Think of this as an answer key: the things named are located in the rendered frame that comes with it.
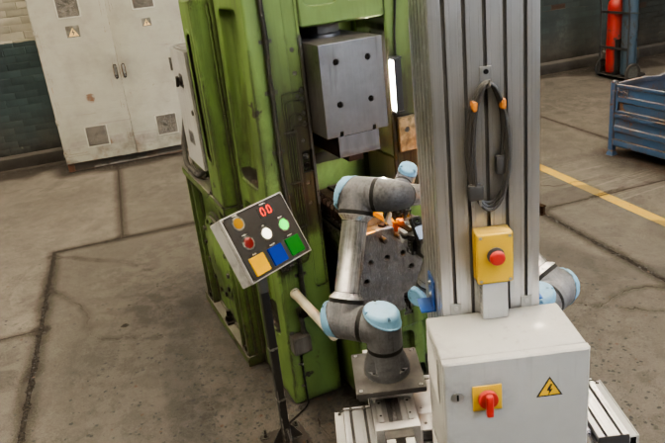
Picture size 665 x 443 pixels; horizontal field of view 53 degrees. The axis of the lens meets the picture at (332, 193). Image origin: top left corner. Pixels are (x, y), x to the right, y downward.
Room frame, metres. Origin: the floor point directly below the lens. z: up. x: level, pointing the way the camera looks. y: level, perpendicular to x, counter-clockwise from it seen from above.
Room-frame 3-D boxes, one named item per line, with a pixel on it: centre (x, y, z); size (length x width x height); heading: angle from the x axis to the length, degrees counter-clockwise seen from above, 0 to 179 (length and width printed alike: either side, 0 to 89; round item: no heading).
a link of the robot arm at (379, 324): (1.83, -0.11, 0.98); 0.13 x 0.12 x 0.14; 63
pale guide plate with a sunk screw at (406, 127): (3.03, -0.38, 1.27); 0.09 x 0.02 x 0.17; 113
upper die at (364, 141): (2.98, -0.06, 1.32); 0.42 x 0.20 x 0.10; 23
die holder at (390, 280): (3.01, -0.11, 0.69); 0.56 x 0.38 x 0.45; 23
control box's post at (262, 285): (2.50, 0.34, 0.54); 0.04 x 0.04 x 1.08; 23
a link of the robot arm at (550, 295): (1.84, -0.61, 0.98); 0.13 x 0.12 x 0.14; 133
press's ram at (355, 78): (3.00, -0.10, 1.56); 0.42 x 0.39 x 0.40; 23
